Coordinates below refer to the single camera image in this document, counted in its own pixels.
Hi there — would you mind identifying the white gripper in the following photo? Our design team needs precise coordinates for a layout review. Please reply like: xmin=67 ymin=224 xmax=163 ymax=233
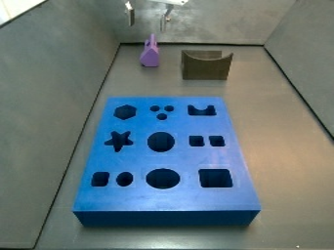
xmin=124 ymin=0 xmax=190 ymax=32

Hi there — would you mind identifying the purple three-prong object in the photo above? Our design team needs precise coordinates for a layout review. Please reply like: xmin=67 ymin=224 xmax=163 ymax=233
xmin=139 ymin=34 xmax=159 ymax=67

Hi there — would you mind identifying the black curved fixture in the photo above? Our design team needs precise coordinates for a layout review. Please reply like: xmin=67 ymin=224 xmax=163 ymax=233
xmin=182 ymin=50 xmax=234 ymax=80

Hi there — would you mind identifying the blue shape-sorter block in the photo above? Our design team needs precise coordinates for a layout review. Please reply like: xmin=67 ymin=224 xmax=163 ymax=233
xmin=74 ymin=97 xmax=261 ymax=227

